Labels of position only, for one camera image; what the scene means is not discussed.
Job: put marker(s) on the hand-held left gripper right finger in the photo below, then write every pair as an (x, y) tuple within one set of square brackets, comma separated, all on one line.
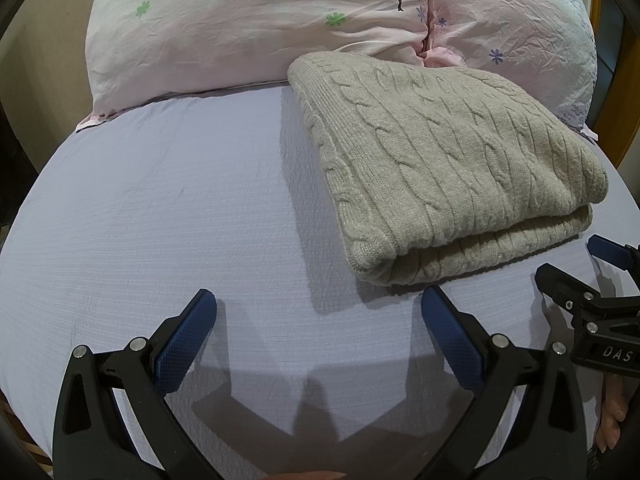
[(452, 340)]

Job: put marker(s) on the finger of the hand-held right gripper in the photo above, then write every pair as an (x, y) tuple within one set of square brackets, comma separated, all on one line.
[(567, 292), (607, 251)]

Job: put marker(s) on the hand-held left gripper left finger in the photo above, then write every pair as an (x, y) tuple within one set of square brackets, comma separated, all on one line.
[(182, 342)]

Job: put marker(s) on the person's right hand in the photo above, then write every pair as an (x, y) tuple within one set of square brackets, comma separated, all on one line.
[(614, 405)]

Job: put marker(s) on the lavender bed sheet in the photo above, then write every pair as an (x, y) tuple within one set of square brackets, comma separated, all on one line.
[(150, 220)]

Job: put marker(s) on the wooden headboard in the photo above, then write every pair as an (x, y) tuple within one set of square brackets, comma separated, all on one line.
[(612, 85)]

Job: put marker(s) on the pink floral pillow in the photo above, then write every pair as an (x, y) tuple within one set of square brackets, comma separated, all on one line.
[(225, 35), (525, 25)]

